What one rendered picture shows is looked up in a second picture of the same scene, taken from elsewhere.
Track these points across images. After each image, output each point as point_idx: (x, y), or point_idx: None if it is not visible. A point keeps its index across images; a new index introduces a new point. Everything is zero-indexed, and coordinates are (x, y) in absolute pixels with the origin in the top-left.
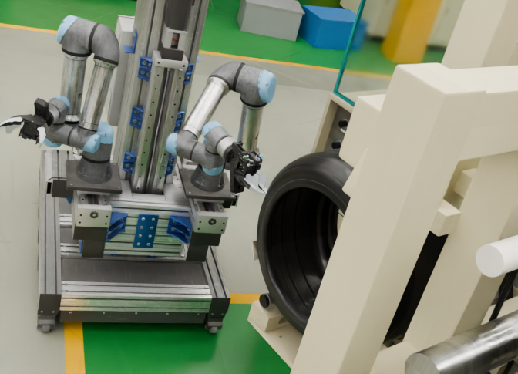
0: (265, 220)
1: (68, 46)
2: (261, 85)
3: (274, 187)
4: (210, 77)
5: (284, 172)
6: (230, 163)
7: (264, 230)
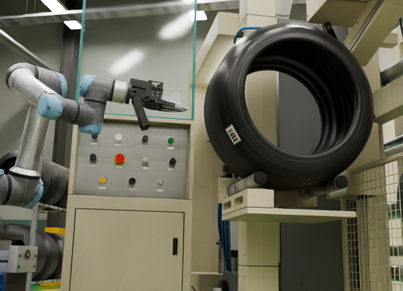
0: (242, 94)
1: None
2: (62, 78)
3: (238, 62)
4: (17, 69)
5: (242, 47)
6: (135, 99)
7: (243, 104)
